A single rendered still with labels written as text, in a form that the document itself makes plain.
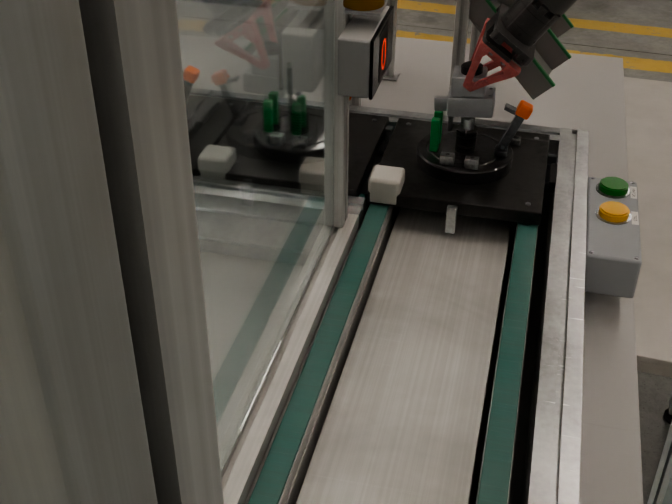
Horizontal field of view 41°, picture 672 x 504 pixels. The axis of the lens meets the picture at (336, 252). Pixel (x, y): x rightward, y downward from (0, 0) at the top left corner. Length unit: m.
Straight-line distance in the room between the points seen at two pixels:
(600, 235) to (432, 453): 0.43
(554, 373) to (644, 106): 0.96
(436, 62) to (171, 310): 1.82
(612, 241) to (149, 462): 1.09
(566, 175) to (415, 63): 0.68
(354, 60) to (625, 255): 0.43
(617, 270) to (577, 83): 0.78
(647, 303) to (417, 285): 0.33
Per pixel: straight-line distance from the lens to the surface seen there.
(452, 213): 1.25
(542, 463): 0.91
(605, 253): 1.21
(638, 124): 1.80
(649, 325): 1.27
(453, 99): 1.29
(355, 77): 1.05
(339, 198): 1.19
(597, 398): 1.14
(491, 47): 1.23
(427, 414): 1.00
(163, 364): 0.18
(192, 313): 0.19
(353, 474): 0.94
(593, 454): 1.08
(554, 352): 1.04
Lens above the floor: 1.62
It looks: 34 degrees down
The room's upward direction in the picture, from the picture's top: straight up
